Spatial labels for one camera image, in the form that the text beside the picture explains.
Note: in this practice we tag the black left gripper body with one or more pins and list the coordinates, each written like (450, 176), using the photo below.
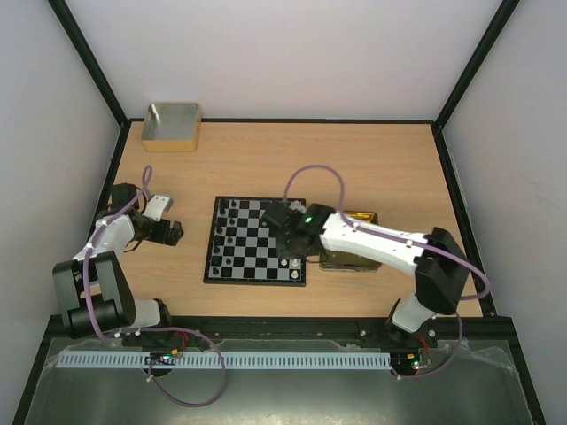
(155, 235)

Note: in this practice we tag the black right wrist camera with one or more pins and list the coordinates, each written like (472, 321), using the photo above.
(276, 215)

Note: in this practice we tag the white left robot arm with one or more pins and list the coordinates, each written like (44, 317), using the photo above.
(93, 294)

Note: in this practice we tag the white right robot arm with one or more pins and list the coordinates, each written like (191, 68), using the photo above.
(434, 259)

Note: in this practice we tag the silver metal tin box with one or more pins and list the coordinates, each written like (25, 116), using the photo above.
(171, 127)

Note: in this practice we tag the black white chess board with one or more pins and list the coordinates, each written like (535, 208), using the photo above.
(241, 251)

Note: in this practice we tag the white slotted cable duct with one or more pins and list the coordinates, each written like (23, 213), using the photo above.
(228, 360)

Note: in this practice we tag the gold tin tray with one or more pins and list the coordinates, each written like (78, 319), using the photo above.
(345, 261)

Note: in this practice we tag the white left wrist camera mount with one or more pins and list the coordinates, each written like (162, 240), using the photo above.
(157, 205)

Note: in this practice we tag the black aluminium frame rail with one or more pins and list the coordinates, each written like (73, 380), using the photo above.
(364, 332)

